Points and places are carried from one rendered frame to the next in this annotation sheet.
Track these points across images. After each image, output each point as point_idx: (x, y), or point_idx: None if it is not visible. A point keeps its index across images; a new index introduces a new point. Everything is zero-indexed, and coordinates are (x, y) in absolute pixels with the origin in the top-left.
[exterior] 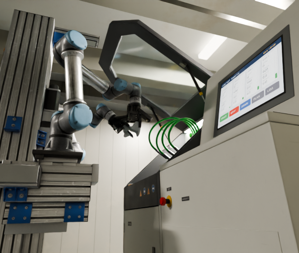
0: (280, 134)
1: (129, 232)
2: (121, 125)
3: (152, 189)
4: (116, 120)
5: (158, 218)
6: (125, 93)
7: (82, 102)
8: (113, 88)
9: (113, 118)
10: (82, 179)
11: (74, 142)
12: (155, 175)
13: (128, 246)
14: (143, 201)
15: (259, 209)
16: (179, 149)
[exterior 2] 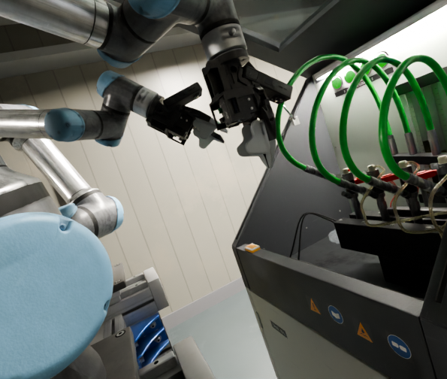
0: None
1: (282, 343)
2: (188, 124)
3: (393, 345)
4: (168, 110)
5: None
6: (185, 19)
7: None
8: (131, 13)
9: (156, 107)
10: None
11: (84, 194)
12: (407, 319)
13: (286, 362)
14: (334, 333)
15: None
16: None
